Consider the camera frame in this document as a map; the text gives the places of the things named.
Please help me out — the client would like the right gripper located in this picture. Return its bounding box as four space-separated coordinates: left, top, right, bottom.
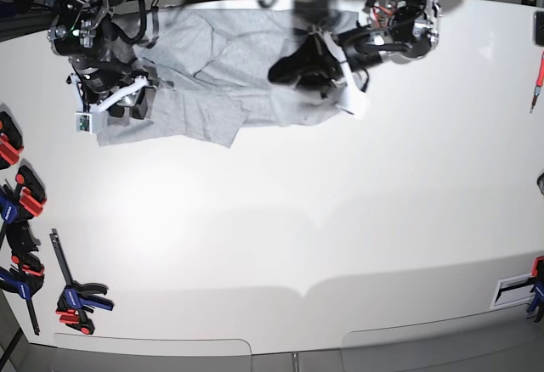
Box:
70 55 156 120

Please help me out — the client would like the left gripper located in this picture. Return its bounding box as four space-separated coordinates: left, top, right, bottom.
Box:
268 31 383 91

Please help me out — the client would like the grey T-shirt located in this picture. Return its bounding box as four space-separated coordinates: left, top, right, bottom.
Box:
96 8 340 147

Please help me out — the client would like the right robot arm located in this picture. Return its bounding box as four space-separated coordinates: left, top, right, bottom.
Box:
48 0 156 127

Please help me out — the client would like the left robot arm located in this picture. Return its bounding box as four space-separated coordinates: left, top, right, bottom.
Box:
268 0 442 91

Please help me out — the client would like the red black clamp top left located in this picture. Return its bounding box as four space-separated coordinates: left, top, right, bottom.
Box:
0 105 24 170

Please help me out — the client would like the blue red clamp left edge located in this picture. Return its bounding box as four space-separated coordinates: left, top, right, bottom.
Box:
1 165 47 241

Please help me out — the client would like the blue clamp lower left edge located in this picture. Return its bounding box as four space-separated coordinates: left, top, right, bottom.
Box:
0 223 46 335

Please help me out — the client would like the blue bar clamp on table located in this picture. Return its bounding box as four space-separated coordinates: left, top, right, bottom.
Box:
49 228 115 335

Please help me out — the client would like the dark device right top edge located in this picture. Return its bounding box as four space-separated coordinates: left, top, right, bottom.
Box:
533 11 544 47

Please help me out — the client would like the round dark object right edge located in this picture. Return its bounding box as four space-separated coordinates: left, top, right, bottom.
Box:
536 173 544 194

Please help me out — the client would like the blue clamp right edge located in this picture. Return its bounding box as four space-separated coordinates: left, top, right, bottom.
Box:
526 256 544 323

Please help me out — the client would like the red handled screwdriver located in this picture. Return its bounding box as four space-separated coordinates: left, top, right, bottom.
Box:
530 54 544 113

